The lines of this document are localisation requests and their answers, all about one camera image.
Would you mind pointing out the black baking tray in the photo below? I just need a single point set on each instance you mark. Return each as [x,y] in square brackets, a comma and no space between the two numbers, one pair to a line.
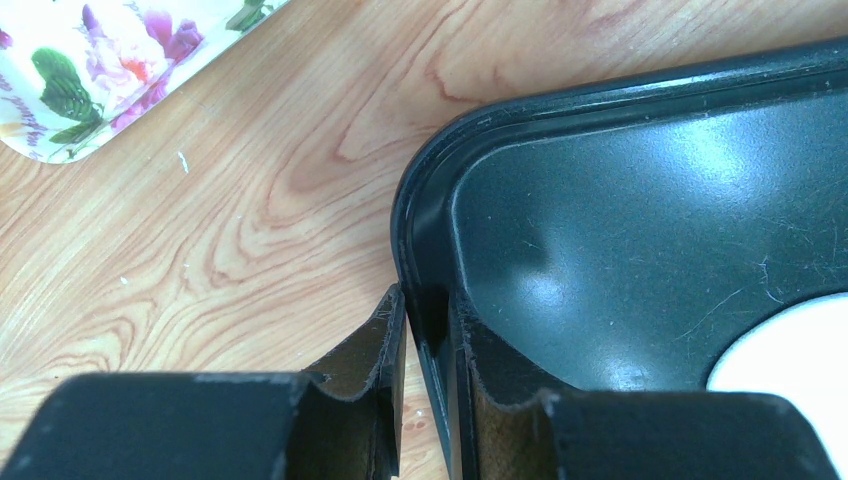
[622,235]

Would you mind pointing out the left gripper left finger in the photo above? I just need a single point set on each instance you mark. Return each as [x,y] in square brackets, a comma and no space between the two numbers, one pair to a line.
[339,418]

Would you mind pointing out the floral rectangular tray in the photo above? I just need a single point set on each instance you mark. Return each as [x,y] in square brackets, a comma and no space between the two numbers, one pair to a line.
[76,73]

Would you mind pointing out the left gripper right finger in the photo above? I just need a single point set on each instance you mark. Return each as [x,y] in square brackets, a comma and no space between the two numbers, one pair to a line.
[512,420]

